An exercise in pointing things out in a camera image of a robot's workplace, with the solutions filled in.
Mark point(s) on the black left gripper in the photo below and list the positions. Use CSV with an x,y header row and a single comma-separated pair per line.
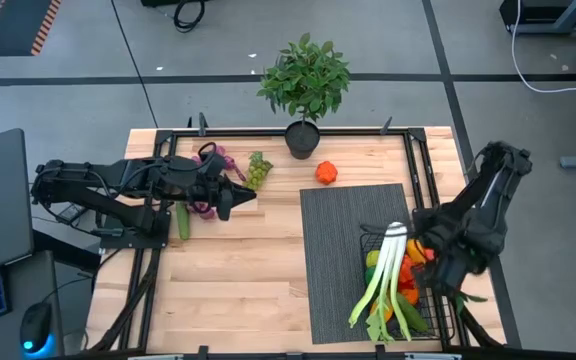
x,y
193,182

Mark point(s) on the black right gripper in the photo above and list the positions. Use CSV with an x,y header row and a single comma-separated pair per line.
x,y
450,272

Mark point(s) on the green grape bunch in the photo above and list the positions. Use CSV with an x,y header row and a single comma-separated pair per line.
x,y
257,172

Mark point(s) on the purple grape bunch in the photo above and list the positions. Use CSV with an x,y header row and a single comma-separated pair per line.
x,y
228,161

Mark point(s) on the green celery bunch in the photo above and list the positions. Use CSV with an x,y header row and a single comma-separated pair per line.
x,y
393,245

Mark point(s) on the green cucumber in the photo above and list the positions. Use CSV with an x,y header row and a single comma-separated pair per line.
x,y
183,225

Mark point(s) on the green bell pepper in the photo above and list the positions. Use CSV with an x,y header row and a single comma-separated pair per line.
x,y
369,276

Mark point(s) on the small orange round fruit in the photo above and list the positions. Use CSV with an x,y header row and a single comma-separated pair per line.
x,y
326,172

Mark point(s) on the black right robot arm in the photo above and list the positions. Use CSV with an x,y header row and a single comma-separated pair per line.
x,y
498,200

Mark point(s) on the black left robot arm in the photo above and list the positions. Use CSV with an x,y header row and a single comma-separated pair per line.
x,y
98,175

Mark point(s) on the grey woven placemat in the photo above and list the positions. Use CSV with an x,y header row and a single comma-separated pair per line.
x,y
333,250

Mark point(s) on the green potted tree black pot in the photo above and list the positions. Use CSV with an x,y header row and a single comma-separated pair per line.
x,y
303,80

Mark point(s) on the black computer mouse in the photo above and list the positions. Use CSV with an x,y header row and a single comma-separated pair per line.
x,y
35,325

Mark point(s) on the grey desk base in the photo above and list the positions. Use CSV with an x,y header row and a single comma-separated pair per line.
x,y
543,12

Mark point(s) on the black orange striped floor mat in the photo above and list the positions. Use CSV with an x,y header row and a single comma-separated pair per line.
x,y
13,25

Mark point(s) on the black table frame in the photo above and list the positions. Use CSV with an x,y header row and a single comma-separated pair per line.
x,y
288,132

